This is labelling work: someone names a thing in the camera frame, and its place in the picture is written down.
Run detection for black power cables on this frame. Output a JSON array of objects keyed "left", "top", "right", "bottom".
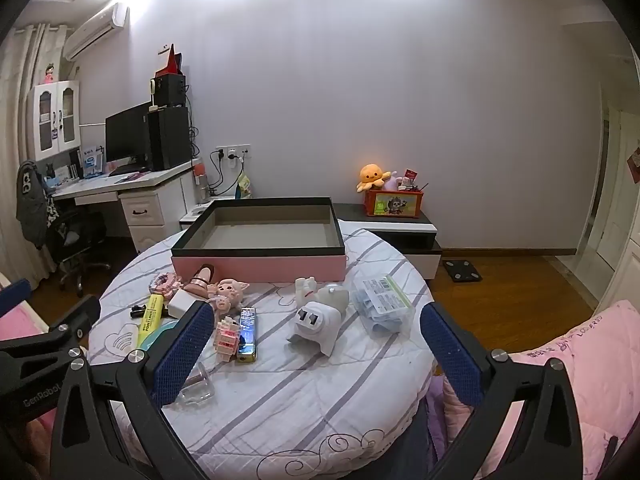
[{"left": 207, "top": 150, "right": 246, "bottom": 196}]

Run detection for clear glass bottle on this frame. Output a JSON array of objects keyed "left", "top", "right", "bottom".
[{"left": 177, "top": 360, "right": 215, "bottom": 406}]

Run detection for white glass-door cabinet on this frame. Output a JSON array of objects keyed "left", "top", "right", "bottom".
[{"left": 26, "top": 80, "right": 82, "bottom": 161}]

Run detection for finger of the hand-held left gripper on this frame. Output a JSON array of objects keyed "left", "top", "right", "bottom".
[
  {"left": 0, "top": 295, "right": 102, "bottom": 361},
  {"left": 0, "top": 278, "right": 32, "bottom": 317}
]

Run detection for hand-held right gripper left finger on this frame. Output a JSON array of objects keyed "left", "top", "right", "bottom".
[{"left": 50, "top": 301, "right": 216, "bottom": 480}]

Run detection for black speaker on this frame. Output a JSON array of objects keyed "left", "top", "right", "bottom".
[{"left": 152, "top": 75, "right": 187, "bottom": 108}]

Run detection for pink quilt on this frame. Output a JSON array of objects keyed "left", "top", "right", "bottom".
[{"left": 440, "top": 300, "right": 640, "bottom": 480}]

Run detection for white air conditioner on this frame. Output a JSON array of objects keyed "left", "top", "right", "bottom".
[{"left": 62, "top": 2, "right": 130, "bottom": 61}]

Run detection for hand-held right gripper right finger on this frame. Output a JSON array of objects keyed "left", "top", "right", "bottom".
[{"left": 419, "top": 303, "right": 584, "bottom": 480}]

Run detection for black bathroom scale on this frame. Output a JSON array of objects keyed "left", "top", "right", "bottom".
[{"left": 444, "top": 259, "right": 483, "bottom": 283}]

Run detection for small white box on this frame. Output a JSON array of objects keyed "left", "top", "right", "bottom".
[{"left": 167, "top": 294, "right": 201, "bottom": 318}]

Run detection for beige curtain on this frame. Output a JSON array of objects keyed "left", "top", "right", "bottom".
[{"left": 0, "top": 22, "right": 73, "bottom": 281}]

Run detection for pink pig doll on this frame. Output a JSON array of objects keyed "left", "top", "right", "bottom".
[{"left": 207, "top": 278, "right": 251, "bottom": 316}]

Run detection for pink box with black rim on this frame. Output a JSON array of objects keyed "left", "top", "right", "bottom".
[{"left": 171, "top": 197, "right": 347, "bottom": 283}]

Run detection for orange-capped bottle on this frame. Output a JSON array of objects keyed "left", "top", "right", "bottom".
[{"left": 192, "top": 157, "right": 210, "bottom": 203}]

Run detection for black computer monitor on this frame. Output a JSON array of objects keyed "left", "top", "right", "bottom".
[{"left": 105, "top": 102, "right": 153, "bottom": 171}]

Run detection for clear plastic bag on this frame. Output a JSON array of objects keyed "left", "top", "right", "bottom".
[{"left": 350, "top": 275, "right": 417, "bottom": 337}]

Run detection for orange octopus plush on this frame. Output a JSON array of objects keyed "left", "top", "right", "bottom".
[{"left": 356, "top": 163, "right": 392, "bottom": 193}]

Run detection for teal plastic case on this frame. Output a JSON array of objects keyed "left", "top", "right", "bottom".
[{"left": 142, "top": 320, "right": 176, "bottom": 351}]

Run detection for white desk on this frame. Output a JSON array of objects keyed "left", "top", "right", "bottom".
[{"left": 50, "top": 160, "right": 198, "bottom": 256}]

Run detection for yellow highlighter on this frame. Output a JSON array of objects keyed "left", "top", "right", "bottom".
[{"left": 136, "top": 293, "right": 168, "bottom": 348}]

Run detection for black computer tower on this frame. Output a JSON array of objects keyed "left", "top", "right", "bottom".
[{"left": 146, "top": 106, "right": 193, "bottom": 172}]

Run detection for black office chair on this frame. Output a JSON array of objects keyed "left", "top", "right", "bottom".
[{"left": 47, "top": 207, "right": 113, "bottom": 296}]

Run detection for rose gold metallic case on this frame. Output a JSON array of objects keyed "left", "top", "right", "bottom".
[{"left": 182, "top": 263, "right": 217, "bottom": 298}]

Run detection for white door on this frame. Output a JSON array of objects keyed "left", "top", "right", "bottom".
[{"left": 585, "top": 105, "right": 640, "bottom": 281}]

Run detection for pink bed sheet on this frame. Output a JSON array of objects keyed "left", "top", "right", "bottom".
[{"left": 0, "top": 305, "right": 56, "bottom": 441}]

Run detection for pink block figure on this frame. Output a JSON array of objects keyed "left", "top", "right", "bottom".
[{"left": 215, "top": 315, "right": 243, "bottom": 363}]

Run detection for black and white low cabinet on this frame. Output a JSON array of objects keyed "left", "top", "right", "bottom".
[{"left": 180, "top": 202, "right": 443, "bottom": 281}]

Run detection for orange toy box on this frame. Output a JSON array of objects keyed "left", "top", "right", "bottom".
[{"left": 365, "top": 187, "right": 424, "bottom": 219}]

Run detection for blue box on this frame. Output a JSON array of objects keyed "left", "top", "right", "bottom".
[{"left": 80, "top": 145, "right": 103, "bottom": 178}]

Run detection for grey jacket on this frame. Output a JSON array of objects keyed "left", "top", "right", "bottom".
[{"left": 16, "top": 161, "right": 63, "bottom": 248}]

